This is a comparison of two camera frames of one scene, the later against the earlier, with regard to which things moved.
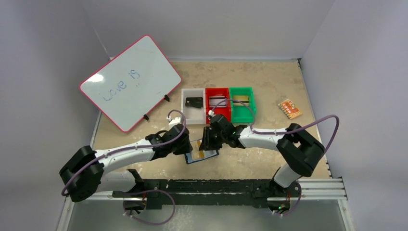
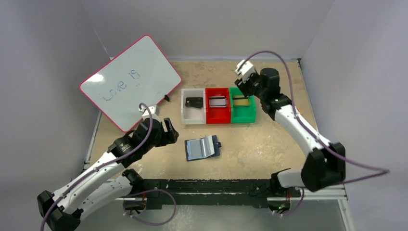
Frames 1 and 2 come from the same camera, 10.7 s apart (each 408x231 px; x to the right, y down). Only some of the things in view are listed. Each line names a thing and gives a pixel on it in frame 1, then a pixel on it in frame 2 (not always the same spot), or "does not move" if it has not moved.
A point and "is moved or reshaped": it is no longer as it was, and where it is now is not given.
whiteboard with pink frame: (126, 88) does not move
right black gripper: (210, 137) → (243, 85)
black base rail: (210, 192) does not move
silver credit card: (213, 101) does not move
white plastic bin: (194, 115) does not move
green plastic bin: (241, 113) does not move
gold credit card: (196, 153) is moved or reshaped
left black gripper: (186, 147) → (164, 140)
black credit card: (197, 102) does not move
